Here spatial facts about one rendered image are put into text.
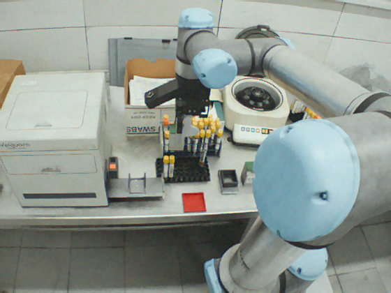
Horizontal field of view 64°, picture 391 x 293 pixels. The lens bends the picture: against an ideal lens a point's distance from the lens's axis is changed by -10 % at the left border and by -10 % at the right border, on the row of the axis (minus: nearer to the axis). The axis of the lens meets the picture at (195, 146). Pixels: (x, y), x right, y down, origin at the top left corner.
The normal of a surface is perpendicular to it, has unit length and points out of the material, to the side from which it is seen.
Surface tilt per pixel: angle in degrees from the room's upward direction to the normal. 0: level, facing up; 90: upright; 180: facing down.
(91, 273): 0
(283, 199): 83
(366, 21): 90
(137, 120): 88
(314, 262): 7
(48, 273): 0
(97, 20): 90
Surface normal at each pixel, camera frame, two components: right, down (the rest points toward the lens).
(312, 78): -0.68, -0.48
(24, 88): 0.10, -0.68
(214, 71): 0.29, 0.71
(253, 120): -0.04, 0.73
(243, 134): 0.07, -0.31
